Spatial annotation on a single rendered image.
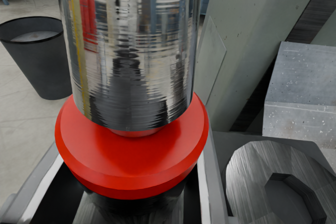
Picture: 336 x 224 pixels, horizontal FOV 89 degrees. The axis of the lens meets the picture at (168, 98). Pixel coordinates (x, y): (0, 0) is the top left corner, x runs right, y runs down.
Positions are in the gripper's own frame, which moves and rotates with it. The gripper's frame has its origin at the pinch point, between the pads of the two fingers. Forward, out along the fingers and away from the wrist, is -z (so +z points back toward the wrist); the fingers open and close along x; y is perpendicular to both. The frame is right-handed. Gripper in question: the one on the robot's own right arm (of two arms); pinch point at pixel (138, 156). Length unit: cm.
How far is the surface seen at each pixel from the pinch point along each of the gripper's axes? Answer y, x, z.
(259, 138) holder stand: 5.3, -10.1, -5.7
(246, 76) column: 18.9, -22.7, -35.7
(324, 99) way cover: 19, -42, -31
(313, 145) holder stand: 5.4, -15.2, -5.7
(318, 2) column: -0.5, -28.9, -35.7
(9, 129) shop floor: 122, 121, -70
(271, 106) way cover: 21.9, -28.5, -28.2
